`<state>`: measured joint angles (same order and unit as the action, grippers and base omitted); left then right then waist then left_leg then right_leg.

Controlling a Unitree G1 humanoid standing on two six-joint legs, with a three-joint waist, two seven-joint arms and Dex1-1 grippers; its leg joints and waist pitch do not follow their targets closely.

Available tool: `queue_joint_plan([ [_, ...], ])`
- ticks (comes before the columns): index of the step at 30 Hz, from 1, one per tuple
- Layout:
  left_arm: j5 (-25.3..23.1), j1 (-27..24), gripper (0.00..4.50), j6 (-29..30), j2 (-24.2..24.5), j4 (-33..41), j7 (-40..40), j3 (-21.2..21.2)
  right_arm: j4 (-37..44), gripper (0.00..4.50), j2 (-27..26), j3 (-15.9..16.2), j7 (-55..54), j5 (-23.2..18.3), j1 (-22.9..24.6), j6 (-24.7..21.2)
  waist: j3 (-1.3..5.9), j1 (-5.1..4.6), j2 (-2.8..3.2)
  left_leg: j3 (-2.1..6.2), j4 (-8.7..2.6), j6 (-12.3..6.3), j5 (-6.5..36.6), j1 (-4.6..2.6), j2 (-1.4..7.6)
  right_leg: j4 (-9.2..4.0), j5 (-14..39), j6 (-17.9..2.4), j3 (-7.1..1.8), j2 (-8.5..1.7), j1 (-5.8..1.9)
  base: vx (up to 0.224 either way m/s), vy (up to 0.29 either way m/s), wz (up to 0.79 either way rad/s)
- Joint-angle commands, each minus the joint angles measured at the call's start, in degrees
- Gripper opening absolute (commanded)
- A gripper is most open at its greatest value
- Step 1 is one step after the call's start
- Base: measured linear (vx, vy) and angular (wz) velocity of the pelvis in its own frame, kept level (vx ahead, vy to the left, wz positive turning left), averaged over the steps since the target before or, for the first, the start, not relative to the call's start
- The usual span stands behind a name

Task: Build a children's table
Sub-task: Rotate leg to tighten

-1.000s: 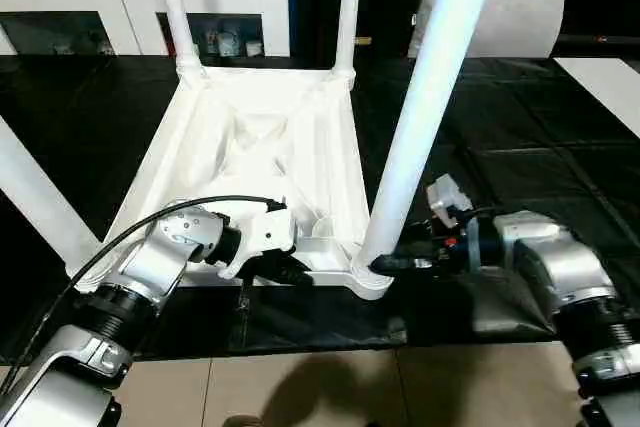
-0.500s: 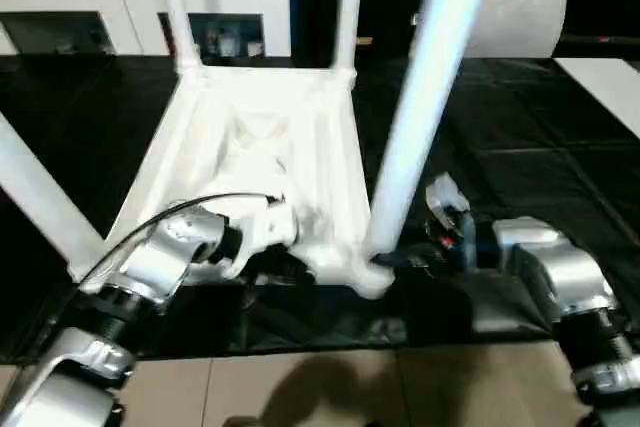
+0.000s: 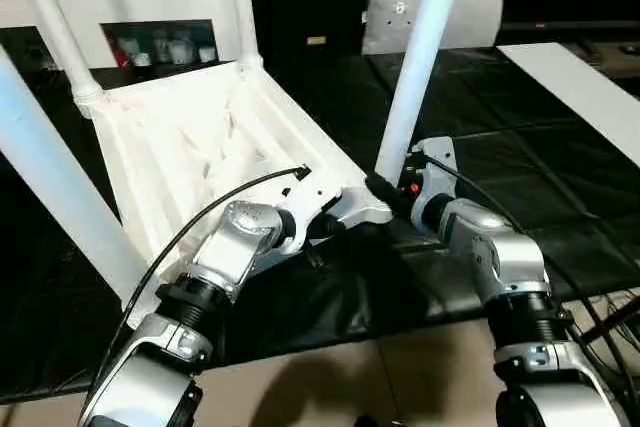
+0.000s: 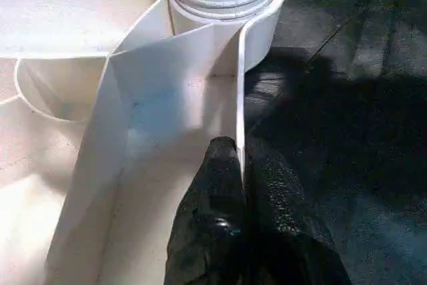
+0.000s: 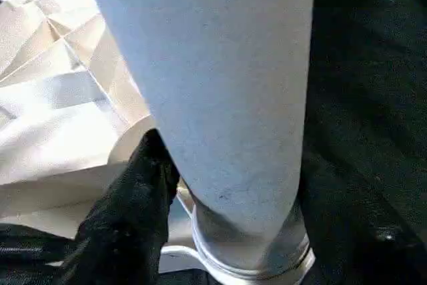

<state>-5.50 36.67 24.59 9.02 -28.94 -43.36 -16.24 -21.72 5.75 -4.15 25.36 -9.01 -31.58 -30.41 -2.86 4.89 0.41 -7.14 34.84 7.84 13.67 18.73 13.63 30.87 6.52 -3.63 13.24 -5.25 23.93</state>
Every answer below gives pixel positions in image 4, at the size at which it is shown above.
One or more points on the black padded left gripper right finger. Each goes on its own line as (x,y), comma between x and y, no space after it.
(287,238)

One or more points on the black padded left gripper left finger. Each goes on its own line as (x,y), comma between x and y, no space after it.
(213,218)

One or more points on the white plastic table top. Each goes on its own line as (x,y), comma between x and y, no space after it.
(66,14)

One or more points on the black work mat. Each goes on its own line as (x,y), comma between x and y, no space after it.
(350,131)

